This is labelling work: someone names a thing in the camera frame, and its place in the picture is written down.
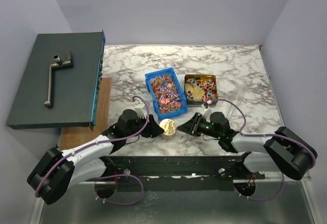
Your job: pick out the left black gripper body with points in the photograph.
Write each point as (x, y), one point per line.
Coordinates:
(139, 125)

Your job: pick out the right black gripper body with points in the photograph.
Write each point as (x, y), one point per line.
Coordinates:
(194, 124)

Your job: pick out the clear glass jar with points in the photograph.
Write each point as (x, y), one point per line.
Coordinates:
(168, 136)

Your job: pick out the round jar lid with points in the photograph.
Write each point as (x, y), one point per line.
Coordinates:
(169, 126)

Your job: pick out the metal candy tin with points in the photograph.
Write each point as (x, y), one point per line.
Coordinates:
(199, 88)

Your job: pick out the blue candy bin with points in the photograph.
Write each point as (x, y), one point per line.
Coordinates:
(167, 94)

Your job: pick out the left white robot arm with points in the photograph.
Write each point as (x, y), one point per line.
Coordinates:
(57, 171)

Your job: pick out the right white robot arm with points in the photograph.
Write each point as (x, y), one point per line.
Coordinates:
(281, 151)

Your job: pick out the wooden board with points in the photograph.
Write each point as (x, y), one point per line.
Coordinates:
(75, 136)

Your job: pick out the dark grey box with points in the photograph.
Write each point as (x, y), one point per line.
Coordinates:
(61, 82)

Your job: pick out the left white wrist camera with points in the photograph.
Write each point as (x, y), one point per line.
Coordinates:
(140, 108)

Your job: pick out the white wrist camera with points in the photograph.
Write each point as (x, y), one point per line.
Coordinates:
(140, 108)
(206, 109)

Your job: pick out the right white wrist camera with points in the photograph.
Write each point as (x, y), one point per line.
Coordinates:
(206, 109)

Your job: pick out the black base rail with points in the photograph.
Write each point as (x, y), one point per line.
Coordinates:
(175, 173)

